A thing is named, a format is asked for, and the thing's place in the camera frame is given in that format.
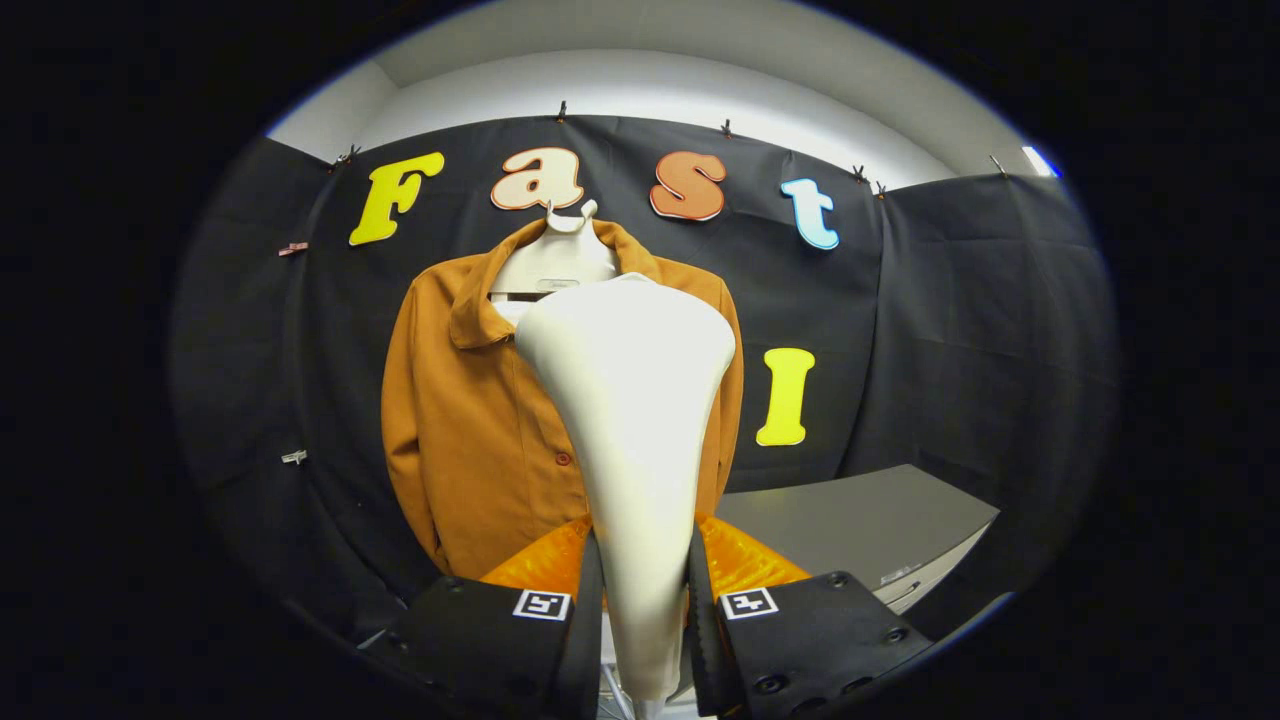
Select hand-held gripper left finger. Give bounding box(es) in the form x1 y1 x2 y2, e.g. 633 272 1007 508
365 512 607 720

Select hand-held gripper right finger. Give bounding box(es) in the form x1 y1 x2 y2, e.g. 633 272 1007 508
688 508 937 720

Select orange button-up shirt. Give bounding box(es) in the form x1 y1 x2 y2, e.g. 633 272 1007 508
380 217 747 580

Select white garment steamer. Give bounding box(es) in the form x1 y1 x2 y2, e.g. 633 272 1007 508
514 272 739 707

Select grey cabinet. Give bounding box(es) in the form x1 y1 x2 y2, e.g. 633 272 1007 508
714 462 1002 615

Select black backdrop cloth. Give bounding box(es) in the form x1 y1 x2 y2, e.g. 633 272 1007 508
170 114 1117 646

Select white mannequin torso form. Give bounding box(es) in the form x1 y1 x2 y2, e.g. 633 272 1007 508
487 199 622 327

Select row of black cloth clips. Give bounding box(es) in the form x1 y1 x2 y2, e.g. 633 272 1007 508
330 100 1009 197

